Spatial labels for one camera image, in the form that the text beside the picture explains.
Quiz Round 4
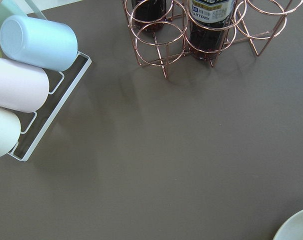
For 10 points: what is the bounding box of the light blue cup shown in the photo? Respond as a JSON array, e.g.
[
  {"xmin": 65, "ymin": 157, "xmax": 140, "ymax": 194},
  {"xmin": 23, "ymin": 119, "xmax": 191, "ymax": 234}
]
[{"xmin": 0, "ymin": 15, "xmax": 78, "ymax": 72}]

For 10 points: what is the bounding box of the dark tea bottle in rack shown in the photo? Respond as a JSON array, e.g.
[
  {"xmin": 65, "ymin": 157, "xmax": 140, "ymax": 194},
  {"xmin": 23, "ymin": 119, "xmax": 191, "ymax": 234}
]
[{"xmin": 188, "ymin": 0, "xmax": 236, "ymax": 61}]

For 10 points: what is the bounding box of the pink cup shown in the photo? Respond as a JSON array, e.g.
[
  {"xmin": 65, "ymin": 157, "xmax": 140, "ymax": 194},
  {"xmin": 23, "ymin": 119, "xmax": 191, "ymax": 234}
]
[{"xmin": 0, "ymin": 58, "xmax": 50, "ymax": 113}]

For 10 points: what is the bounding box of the copper wire bottle rack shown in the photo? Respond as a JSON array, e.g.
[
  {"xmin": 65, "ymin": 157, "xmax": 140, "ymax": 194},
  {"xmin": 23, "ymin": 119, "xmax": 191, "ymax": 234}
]
[{"xmin": 122, "ymin": 0, "xmax": 303, "ymax": 79}]

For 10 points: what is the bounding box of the pale green cup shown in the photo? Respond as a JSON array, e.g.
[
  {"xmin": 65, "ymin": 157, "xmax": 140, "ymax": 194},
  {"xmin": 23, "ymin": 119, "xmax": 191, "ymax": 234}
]
[{"xmin": 0, "ymin": 107, "xmax": 21, "ymax": 157}]

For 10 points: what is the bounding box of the white plate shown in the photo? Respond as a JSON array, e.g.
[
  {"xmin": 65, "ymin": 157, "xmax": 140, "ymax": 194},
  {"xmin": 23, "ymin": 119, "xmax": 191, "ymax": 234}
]
[{"xmin": 273, "ymin": 209, "xmax": 303, "ymax": 240}]

